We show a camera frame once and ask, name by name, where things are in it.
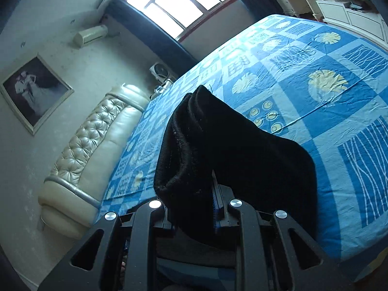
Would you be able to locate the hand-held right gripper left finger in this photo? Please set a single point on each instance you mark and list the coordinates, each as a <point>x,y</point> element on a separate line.
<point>151,218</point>

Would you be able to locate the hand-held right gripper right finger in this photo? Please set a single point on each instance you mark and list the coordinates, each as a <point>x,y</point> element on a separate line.
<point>217,209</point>

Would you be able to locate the black pants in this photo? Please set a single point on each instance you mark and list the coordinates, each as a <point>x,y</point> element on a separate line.
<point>230,145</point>

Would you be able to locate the cream tufted leather headboard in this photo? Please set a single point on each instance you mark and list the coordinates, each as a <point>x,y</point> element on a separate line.
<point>100,139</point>

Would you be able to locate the blue patterned bedsheet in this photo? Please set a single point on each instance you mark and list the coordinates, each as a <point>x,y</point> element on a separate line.
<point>303,112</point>

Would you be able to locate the small white fan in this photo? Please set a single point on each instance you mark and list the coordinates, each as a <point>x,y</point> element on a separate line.
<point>159,71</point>

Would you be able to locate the dark blue curtain pelmet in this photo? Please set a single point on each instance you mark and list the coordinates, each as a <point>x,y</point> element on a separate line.
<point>142,21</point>

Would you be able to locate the window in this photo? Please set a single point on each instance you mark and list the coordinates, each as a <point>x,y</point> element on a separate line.
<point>178,3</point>

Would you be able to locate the white cabinet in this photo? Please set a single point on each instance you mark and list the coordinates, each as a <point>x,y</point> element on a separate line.
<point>357,15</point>

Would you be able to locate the framed wall photo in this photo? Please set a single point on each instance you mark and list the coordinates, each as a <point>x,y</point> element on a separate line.
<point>33,91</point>

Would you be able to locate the white wall air conditioner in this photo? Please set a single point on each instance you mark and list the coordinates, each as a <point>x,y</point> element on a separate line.
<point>91,35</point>

